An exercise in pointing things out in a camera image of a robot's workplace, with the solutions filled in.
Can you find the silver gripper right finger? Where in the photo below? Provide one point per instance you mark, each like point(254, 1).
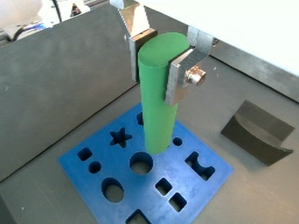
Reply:
point(185, 65)

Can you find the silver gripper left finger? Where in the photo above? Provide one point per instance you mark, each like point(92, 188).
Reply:
point(137, 30)

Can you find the green oval peg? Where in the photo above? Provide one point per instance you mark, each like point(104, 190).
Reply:
point(153, 57)

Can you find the blue shape sorter block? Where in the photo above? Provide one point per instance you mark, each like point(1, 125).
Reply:
point(131, 187)

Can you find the black curved holder bracket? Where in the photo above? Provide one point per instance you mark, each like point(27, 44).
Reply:
point(258, 132)

